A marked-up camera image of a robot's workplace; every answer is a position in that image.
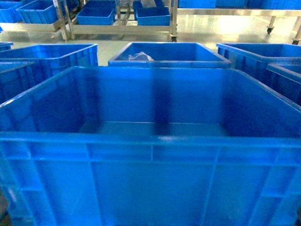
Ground long steel trolley right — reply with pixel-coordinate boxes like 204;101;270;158
177;8;301;30

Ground blue crate rear left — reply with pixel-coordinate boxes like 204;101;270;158
0;44;98;77

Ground blue crates on trolley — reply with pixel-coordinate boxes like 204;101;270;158
178;0;301;10

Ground blue crate on cart right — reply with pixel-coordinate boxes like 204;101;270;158
133;0;170;26

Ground crumpled clear plastic bag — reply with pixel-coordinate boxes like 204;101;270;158
128;51;154;61

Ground blue crate rear right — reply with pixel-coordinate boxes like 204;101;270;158
216;43;301;85

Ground blue crate far left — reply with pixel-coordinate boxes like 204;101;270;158
0;0;58;24

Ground blue crate near left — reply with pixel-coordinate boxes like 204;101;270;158
0;61;36;104

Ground blue crate near right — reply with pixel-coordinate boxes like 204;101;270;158
266;64;301;105

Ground blue crate on cart left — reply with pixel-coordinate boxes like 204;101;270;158
76;0;116;25

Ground blue crate behind center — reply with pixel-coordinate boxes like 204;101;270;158
108;42;231;68

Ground blue crate on cart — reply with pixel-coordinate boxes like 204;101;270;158
133;0;170;26
76;0;116;25

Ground large blue plastic crate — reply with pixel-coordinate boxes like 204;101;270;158
0;67;301;226

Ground steel roller shelf cart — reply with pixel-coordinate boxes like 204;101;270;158
53;0;178;42

